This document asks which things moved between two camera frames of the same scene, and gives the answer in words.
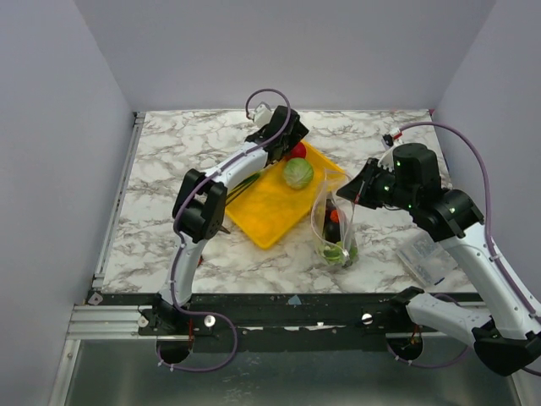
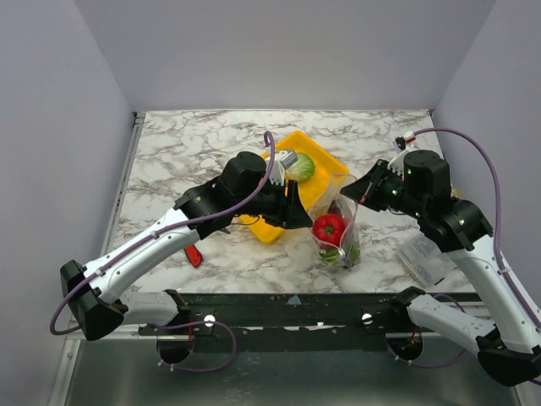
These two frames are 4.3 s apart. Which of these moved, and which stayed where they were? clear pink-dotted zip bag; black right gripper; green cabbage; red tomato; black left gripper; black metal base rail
Moved: red tomato; black left gripper
Stayed: black right gripper; green cabbage; black metal base rail; clear pink-dotted zip bag
